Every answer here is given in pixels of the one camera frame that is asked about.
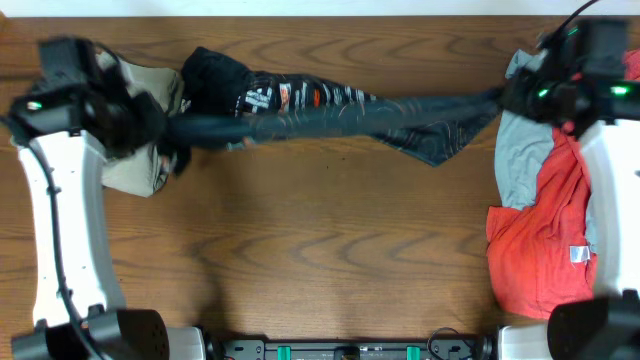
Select folded khaki trousers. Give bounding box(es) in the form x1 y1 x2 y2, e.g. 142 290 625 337
102 58 185 198

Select red t-shirt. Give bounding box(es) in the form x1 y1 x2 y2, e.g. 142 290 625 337
485 49 640 321

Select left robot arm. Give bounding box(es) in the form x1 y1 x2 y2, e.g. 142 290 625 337
4 37 207 359

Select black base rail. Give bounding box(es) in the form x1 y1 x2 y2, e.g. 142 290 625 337
204 328 498 360

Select black patterned cycling jersey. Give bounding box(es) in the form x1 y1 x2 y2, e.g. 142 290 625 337
165 47 501 167

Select light grey t-shirt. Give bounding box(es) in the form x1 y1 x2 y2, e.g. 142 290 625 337
494 49 599 254

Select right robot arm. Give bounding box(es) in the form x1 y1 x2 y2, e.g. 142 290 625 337
496 18 639 359

